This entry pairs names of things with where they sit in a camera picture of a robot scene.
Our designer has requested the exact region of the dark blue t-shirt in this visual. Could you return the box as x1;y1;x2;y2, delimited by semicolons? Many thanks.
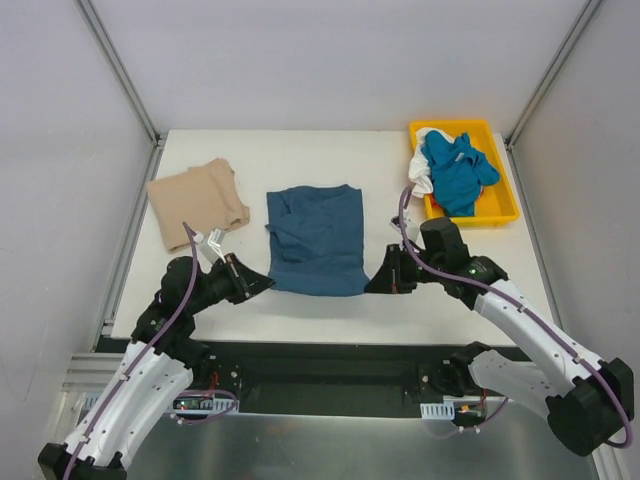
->
265;184;369;297

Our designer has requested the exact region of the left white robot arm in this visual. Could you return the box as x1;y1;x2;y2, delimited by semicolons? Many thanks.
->
38;228;274;479

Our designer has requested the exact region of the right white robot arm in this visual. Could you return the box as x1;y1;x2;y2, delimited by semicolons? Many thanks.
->
365;215;635;456

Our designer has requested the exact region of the yellow plastic bin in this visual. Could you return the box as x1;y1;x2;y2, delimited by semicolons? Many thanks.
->
409;118;520;228

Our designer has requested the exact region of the white t-shirt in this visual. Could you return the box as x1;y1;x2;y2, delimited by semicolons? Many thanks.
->
408;127;451;199

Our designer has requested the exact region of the bright blue t-shirt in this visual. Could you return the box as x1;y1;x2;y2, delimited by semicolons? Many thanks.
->
420;130;501;217

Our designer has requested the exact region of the folded beige t-shirt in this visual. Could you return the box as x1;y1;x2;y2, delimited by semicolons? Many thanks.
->
146;158;250;253

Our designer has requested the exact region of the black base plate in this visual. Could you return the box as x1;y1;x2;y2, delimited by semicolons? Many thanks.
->
192;341;461;419

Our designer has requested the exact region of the left white cable duct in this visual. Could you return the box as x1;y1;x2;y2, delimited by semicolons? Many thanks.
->
79;392;241;415

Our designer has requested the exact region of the white cable duct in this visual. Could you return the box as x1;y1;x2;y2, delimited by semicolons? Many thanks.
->
79;392;241;415
420;401;456;421

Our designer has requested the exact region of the right white cable duct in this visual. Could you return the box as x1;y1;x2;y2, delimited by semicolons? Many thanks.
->
420;401;456;421

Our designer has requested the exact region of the left aluminium frame post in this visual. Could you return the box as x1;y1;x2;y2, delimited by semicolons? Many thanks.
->
74;0;162;146

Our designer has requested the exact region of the aluminium frame post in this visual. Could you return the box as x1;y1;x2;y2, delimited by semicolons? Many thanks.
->
74;0;162;146
505;0;604;151

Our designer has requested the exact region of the right aluminium frame post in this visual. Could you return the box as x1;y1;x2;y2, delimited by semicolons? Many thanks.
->
505;0;604;151

